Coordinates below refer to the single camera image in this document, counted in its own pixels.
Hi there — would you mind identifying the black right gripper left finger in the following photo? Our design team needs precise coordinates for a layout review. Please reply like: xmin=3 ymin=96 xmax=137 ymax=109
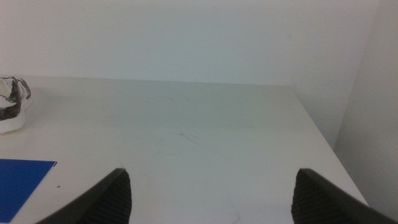
xmin=34 ymin=167 xmax=132 ymax=224

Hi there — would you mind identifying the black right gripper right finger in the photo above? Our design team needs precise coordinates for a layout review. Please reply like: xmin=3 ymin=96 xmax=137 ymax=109
xmin=290 ymin=168 xmax=398 ymax=224

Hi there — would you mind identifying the blue rectangular mat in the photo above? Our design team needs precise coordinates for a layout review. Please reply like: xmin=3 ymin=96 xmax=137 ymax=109
xmin=0 ymin=158 xmax=58 ymax=223

